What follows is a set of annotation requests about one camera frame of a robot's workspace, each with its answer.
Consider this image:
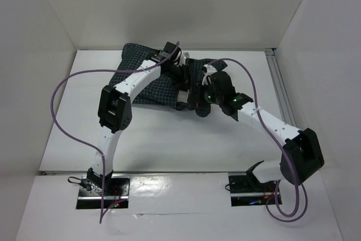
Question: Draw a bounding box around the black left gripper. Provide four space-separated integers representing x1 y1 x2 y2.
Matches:
162 63 194 93

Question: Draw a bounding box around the cream white pillow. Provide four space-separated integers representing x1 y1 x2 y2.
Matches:
177 91 189 103

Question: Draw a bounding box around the dark checkered pillowcase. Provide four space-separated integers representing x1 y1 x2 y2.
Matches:
109 43 227 117

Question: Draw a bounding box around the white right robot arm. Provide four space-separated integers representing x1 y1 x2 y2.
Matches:
191 65 324 191

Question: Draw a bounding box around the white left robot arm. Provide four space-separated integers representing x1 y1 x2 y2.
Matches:
86 42 180 195

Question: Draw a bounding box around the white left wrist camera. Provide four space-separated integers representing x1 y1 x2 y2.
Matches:
175 52 189 66

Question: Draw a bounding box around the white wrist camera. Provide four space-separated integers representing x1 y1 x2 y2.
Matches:
175 52 189 66
201 64 217 86

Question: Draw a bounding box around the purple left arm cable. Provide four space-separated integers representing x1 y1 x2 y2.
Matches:
51 41 181 224

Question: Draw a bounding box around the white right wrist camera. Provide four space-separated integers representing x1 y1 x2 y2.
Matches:
201 64 217 86

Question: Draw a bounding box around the aluminium frame rail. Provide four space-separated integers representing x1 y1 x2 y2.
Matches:
265 48 297 126

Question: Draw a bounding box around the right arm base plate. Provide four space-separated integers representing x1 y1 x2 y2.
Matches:
224 173 276 207

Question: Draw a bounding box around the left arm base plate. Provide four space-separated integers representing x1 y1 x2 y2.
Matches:
75 175 131 210

